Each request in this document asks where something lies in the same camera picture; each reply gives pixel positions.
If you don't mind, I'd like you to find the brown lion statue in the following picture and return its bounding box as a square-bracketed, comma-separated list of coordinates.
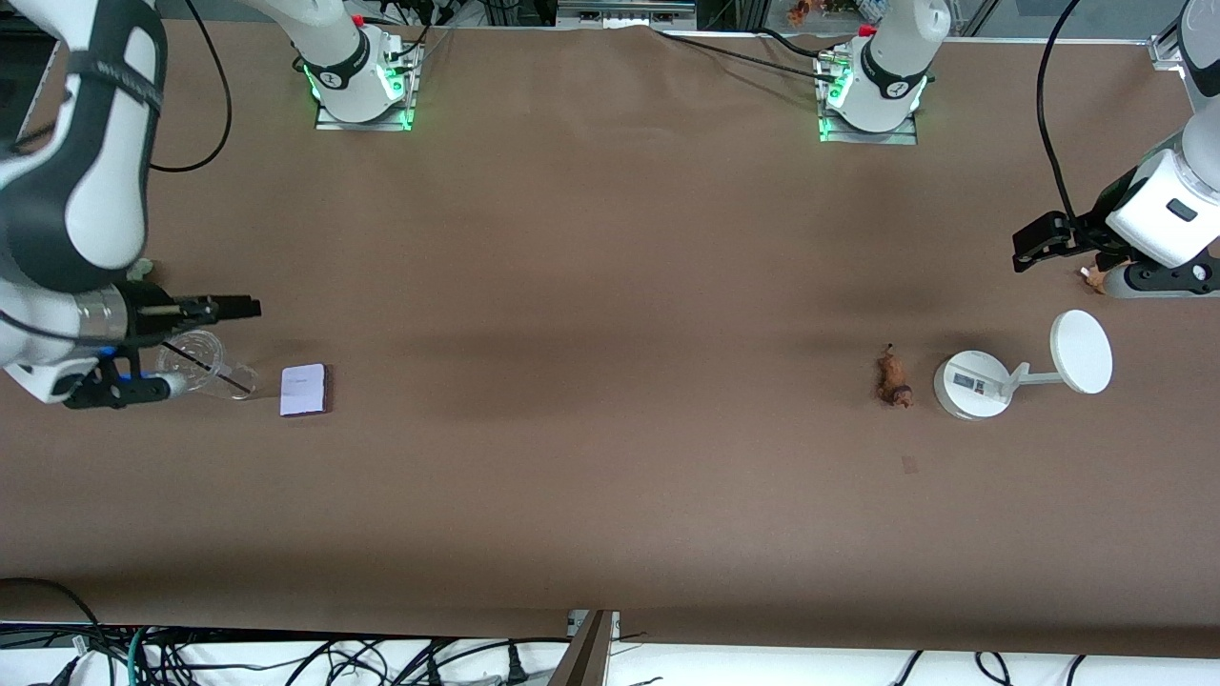
[876, 342, 915, 410]

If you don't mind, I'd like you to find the white round phone stand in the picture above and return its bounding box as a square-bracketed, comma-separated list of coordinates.
[933, 310, 1114, 421]

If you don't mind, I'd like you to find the clear plastic cup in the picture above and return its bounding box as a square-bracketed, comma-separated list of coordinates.
[155, 331, 259, 402]

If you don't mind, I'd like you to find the black drinking straw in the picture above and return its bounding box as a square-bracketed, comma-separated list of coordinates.
[159, 340, 254, 394]

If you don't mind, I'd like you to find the brown paper table cover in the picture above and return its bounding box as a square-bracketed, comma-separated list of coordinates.
[0, 19, 1220, 660]

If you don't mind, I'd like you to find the brown wooden beam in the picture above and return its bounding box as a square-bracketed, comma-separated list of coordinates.
[547, 610, 617, 686]

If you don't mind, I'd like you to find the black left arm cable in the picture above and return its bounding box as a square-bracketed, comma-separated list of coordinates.
[1035, 0, 1088, 230]

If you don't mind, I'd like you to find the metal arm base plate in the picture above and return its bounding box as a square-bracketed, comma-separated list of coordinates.
[314, 42, 421, 133]
[817, 48, 920, 147]

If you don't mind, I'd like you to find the thick black floor cable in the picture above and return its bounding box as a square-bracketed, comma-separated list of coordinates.
[0, 576, 102, 660]

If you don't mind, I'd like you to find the short black table cable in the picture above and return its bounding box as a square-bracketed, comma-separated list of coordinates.
[758, 27, 826, 60]

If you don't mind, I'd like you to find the long black table cable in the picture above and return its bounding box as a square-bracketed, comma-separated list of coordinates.
[653, 29, 844, 85]

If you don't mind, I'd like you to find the small metal table bracket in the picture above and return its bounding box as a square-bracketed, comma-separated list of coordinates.
[567, 609, 623, 642]

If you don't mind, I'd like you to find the aluminium frame rail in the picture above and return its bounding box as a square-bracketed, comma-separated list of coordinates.
[557, 0, 698, 26]

